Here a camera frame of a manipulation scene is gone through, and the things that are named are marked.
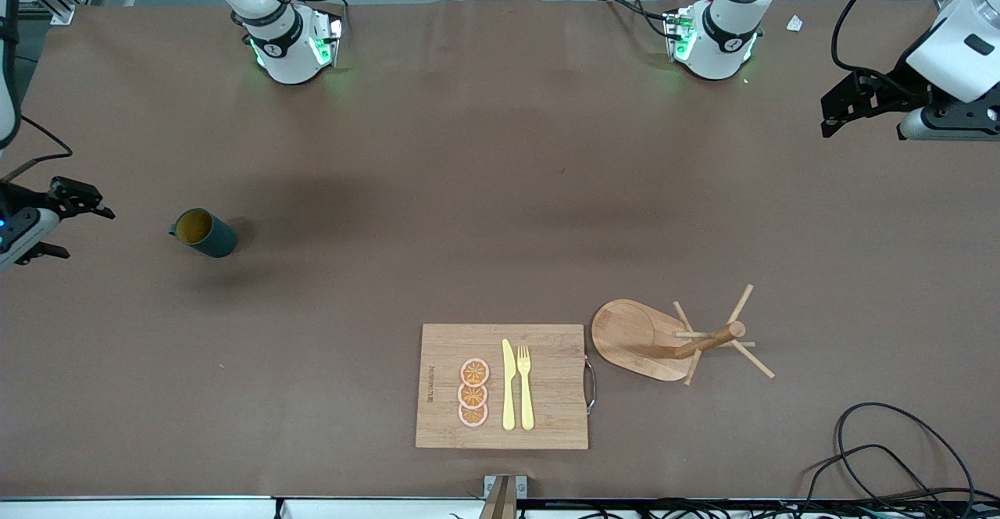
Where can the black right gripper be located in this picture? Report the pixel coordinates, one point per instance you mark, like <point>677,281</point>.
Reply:
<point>48,198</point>

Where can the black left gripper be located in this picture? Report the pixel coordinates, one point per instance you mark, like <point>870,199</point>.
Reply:
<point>893,87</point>

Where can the dark green cup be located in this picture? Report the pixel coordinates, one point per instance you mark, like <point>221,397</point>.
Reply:
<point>219,241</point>

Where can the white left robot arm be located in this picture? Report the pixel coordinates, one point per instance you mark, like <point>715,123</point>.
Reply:
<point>723,34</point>

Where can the wooden cup rack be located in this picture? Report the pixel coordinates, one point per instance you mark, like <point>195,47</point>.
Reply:
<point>625,339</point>

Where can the small white paper scrap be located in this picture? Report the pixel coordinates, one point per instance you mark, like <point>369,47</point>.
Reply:
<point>794,23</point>

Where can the bamboo cutting board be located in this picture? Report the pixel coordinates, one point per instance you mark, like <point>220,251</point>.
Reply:
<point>547,378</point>

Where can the orange slice toy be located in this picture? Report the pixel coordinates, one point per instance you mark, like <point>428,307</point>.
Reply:
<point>474,372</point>
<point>472,396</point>
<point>473,416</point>

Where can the yellow plastic fork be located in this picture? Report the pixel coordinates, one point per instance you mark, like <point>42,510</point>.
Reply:
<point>526,402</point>

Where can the yellow plastic knife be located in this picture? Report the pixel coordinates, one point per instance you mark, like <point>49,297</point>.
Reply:
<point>508,394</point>

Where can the white table edge rail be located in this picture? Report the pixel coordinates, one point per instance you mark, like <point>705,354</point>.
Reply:
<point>156,510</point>

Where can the metal mounting bracket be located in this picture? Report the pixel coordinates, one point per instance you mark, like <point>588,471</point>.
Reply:
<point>491,488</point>

